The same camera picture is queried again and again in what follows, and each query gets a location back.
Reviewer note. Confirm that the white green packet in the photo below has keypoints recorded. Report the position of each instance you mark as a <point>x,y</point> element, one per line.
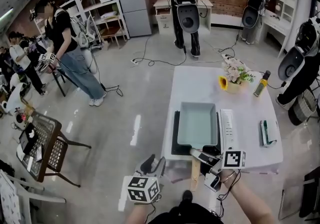
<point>269,133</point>

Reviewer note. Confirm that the white hutch desk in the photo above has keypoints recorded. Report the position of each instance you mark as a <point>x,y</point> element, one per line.
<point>275,27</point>

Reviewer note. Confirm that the white plastic chair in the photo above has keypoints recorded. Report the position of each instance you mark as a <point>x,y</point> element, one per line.
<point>25,193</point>

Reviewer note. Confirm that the white office chair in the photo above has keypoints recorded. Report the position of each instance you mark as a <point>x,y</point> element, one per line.
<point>91,33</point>

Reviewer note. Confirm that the white induction cooktop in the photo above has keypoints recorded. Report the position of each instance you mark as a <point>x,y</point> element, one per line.
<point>228,123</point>

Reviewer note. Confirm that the light blue square frying pan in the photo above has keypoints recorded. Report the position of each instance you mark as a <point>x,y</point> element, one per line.
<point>197,123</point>

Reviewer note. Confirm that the white desk with drawers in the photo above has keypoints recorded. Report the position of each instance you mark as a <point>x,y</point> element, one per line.
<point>162,4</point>

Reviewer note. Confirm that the wooden stool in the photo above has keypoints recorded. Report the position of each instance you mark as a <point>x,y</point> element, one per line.
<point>112,31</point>

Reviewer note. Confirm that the dark mesh table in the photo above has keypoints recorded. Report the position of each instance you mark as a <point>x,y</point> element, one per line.
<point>50,143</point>

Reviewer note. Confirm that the yellow sunflower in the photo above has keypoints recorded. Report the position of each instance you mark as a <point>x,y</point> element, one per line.
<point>223,83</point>

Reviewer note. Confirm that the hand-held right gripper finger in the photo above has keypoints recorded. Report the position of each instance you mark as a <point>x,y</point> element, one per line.
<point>198,155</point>

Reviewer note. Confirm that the black tablet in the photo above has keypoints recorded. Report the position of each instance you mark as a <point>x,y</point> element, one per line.
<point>27,139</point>

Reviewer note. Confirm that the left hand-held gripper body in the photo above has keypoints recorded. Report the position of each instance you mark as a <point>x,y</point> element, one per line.
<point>142,189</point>

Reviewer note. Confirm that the person's left forearm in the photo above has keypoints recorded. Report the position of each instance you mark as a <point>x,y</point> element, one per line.
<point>137,215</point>

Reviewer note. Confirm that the white round lamp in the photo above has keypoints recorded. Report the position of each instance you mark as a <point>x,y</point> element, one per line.
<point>278,8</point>

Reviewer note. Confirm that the grey two-door fridge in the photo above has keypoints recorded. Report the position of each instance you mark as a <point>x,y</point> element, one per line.
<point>135,6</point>

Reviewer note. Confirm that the white power strip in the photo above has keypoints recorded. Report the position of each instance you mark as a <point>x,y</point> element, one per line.
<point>135,61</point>
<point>227,56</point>

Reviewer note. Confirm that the striped woven basket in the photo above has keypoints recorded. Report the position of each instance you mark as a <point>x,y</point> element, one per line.
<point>301,110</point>

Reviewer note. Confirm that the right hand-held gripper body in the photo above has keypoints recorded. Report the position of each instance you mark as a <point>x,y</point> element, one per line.
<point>233,159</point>

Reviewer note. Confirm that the person's black shoe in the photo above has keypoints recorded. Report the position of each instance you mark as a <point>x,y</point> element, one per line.
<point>187,195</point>

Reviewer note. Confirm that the black folding chair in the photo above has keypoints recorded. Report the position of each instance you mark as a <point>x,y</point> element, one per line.
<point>310,193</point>

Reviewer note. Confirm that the white patterned board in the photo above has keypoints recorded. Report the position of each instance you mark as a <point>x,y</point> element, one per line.
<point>8,200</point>

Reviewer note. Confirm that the black power adapter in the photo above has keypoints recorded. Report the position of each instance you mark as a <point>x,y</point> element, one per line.
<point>103,87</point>

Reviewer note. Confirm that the person's black trousers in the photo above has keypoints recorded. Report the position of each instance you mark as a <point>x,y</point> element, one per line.
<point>185,215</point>

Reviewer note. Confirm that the yellow oil bottle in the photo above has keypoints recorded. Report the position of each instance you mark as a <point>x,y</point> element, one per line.
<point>261,85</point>

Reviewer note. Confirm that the white table with tablecloth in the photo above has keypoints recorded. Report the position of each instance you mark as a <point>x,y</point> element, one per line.
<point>200,85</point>

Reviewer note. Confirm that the person's right forearm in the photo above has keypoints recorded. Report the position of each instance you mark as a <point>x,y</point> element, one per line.
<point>250,203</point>

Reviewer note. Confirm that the black phone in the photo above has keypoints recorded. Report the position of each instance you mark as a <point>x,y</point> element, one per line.
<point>39,153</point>

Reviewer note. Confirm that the pink flower basket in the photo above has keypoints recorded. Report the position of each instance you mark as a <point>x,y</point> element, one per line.
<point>235,72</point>

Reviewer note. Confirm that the white round appliance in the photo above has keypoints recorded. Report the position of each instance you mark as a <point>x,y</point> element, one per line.
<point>21,120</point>

